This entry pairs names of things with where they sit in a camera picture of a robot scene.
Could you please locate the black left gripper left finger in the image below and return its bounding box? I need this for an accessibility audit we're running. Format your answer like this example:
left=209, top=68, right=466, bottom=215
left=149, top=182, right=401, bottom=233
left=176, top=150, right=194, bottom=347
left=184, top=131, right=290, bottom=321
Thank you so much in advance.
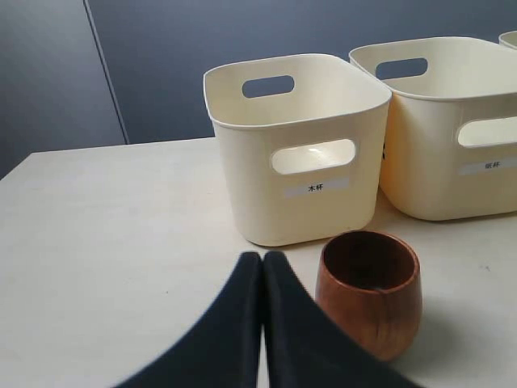
left=117, top=251, right=262, bottom=387

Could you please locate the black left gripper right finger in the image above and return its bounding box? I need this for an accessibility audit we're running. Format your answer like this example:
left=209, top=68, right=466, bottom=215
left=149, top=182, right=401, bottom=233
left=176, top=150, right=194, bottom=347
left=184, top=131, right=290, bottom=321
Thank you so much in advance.
left=263, top=251, right=416, bottom=387

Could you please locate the brown wooden cup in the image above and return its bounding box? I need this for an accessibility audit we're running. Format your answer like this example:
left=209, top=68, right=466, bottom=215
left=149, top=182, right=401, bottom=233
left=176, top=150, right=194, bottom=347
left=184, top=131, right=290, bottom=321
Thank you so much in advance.
left=315, top=230, right=422, bottom=361

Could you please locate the left cream plastic bin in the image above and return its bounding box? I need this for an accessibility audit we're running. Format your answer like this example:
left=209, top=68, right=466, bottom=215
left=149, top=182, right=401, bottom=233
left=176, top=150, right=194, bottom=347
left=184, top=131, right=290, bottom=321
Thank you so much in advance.
left=204, top=53, right=392, bottom=247

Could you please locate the cream plastic bin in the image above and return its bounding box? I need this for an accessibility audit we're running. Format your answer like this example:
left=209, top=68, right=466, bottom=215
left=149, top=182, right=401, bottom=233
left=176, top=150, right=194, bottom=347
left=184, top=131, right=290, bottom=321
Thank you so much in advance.
left=349, top=36, right=516, bottom=221
left=498, top=31, right=517, bottom=49
left=204, top=53, right=392, bottom=247

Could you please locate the middle cream plastic bin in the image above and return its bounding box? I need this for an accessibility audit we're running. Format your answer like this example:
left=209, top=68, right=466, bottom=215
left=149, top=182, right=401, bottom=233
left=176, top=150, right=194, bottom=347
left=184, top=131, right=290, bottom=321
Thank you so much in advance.
left=349, top=36, right=516, bottom=221

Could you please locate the right cream plastic bin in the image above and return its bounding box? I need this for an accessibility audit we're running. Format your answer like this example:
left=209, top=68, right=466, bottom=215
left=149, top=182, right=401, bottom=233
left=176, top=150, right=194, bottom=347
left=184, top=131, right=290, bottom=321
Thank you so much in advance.
left=498, top=31, right=517, bottom=49

